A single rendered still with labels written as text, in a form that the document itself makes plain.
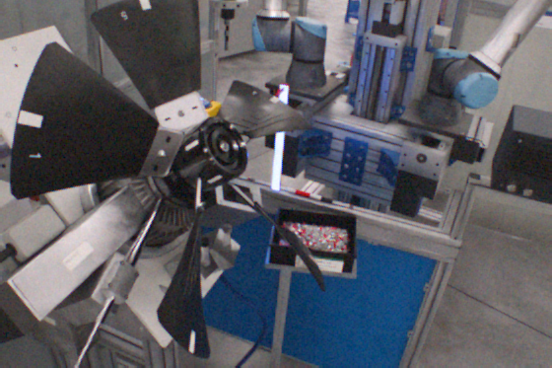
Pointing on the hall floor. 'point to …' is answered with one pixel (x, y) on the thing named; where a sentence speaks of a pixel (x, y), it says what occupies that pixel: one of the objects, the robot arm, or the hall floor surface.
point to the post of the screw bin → (280, 317)
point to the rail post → (427, 314)
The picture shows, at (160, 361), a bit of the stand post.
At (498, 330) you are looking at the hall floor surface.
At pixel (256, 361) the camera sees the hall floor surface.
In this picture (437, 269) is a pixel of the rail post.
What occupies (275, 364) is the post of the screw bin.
